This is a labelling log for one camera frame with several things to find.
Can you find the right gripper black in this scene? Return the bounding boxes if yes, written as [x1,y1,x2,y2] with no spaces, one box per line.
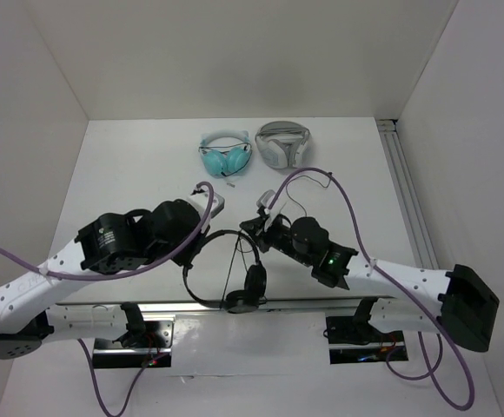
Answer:
[240,213,314,266]

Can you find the black headphones with cable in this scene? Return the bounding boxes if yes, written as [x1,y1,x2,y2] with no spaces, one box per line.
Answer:
[182,169,335,314]

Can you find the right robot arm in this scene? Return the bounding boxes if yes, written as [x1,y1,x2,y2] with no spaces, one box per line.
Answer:
[240,215,500,353]

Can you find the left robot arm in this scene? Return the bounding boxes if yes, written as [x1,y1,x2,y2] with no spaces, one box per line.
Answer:
[0,195,224,360]

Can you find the teal headphones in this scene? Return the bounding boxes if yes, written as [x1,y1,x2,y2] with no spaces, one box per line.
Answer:
[198,129,253,177]

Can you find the grey white headphones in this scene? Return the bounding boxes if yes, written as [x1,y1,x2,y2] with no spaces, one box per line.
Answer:
[255,121,311,169]

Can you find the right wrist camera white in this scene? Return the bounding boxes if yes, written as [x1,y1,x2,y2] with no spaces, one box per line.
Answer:
[256,189,286,232]

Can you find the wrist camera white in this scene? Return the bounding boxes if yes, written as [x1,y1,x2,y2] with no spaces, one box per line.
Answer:
[186,189,225,220]
[256,189,286,232]

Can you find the aluminium rail front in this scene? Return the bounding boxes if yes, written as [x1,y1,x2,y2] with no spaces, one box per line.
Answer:
[44,290,421,321]

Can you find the aluminium rail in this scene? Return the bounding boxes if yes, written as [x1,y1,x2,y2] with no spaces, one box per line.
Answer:
[44,290,421,321]
[375,119,438,269]

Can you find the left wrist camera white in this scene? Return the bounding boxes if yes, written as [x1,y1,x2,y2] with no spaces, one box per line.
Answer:
[186,189,225,220]

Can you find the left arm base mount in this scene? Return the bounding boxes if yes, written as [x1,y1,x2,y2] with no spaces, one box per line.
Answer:
[91,314,175,369]

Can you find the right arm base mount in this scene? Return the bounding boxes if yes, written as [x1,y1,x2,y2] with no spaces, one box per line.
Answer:
[323,316,408,365]

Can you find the aluminium rail right side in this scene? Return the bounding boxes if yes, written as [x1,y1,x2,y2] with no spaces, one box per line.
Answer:
[375,119,438,269]

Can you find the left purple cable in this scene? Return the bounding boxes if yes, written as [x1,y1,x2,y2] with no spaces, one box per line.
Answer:
[0,181,215,417]

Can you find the purple cable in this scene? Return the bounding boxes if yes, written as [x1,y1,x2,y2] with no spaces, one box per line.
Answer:
[0,181,215,417]
[264,167,477,410]

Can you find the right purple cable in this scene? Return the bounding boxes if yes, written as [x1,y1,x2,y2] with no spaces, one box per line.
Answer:
[264,167,477,410]

